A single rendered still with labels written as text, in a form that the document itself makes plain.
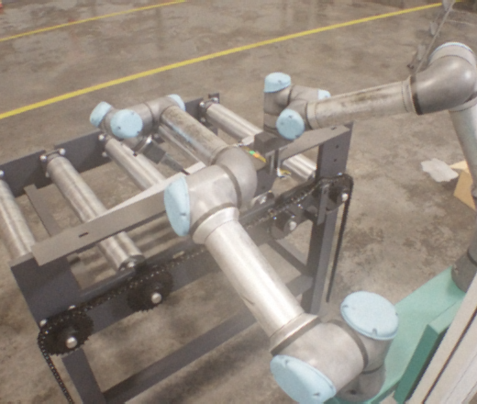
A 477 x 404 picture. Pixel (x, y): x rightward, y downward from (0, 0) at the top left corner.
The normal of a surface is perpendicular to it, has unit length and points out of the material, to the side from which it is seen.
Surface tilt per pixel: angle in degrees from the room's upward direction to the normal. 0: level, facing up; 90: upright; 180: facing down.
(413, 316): 0
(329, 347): 15
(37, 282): 90
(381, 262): 0
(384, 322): 8
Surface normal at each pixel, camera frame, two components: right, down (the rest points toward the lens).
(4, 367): 0.00, -0.79
